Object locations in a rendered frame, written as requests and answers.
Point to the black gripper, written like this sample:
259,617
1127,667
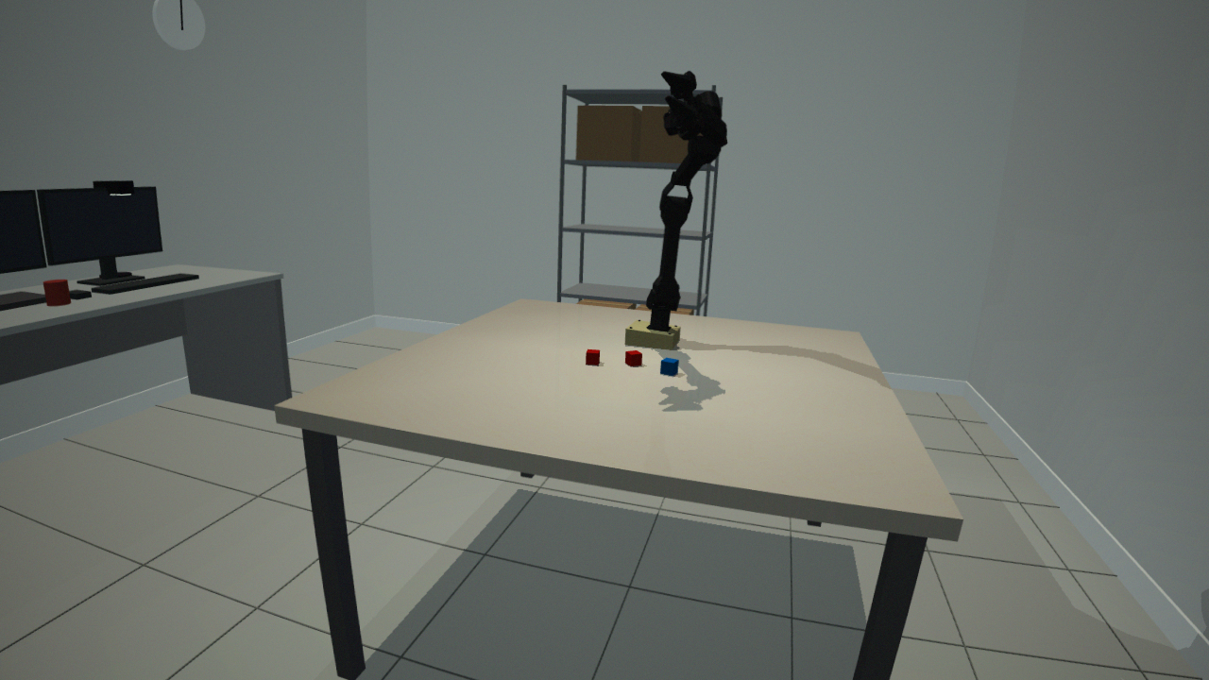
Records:
692,116

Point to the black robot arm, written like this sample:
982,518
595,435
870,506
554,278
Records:
674,210

